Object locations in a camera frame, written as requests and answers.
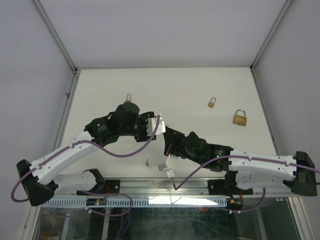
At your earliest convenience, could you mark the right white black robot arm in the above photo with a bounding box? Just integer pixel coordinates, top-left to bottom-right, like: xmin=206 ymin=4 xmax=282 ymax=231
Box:
xmin=163 ymin=127 xmax=318 ymax=197

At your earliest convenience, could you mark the aluminium front rail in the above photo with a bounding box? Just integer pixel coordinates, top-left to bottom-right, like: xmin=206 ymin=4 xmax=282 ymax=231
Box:
xmin=49 ymin=176 xmax=300 ymax=200

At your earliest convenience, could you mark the large brass padlock right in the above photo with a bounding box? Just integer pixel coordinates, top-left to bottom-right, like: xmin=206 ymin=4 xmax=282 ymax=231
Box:
xmin=232 ymin=109 xmax=247 ymax=127

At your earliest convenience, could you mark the small brass padlock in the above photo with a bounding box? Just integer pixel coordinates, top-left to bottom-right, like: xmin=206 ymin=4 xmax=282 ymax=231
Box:
xmin=125 ymin=93 xmax=132 ymax=103
xmin=207 ymin=97 xmax=217 ymax=108

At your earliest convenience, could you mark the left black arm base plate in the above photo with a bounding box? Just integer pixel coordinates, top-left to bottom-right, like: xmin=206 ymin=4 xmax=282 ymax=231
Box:
xmin=87 ymin=179 xmax=121 ymax=196

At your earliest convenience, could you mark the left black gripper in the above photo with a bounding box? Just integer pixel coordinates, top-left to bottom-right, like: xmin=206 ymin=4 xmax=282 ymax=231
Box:
xmin=120 ymin=113 xmax=157 ymax=141

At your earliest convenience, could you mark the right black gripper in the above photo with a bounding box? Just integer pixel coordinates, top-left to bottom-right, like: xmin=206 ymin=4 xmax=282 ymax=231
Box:
xmin=162 ymin=128 xmax=204 ymax=166

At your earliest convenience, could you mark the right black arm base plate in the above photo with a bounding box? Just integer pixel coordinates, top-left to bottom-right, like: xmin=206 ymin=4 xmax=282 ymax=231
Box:
xmin=207 ymin=179 xmax=254 ymax=197

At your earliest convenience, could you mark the small brass padlock left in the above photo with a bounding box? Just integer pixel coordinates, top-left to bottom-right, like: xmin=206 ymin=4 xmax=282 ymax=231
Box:
xmin=125 ymin=93 xmax=132 ymax=103

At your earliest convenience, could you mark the slotted grey cable duct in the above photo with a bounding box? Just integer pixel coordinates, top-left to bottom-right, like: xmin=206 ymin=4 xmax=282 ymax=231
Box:
xmin=42 ymin=196 xmax=227 ymax=208

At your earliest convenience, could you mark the small brass padlock right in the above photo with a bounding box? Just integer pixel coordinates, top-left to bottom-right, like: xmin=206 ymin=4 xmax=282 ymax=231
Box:
xmin=207 ymin=97 xmax=217 ymax=108

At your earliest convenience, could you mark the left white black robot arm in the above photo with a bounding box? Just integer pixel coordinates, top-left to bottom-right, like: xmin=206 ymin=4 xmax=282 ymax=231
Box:
xmin=16 ymin=101 xmax=166 ymax=207

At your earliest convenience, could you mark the silver key set centre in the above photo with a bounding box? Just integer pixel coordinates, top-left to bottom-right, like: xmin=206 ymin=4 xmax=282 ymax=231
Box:
xmin=145 ymin=158 xmax=153 ymax=169

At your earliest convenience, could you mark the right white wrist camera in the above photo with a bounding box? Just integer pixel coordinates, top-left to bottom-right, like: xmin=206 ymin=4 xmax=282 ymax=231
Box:
xmin=158 ymin=156 xmax=176 ymax=179

